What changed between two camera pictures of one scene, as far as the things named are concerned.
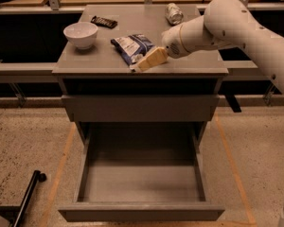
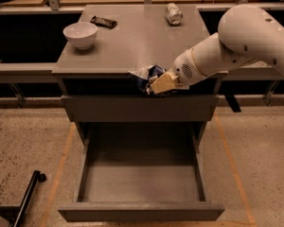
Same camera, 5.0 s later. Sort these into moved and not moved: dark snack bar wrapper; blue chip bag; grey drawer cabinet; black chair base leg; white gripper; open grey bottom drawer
Moved: blue chip bag; white gripper
Not moved: black chair base leg; grey drawer cabinet; open grey bottom drawer; dark snack bar wrapper
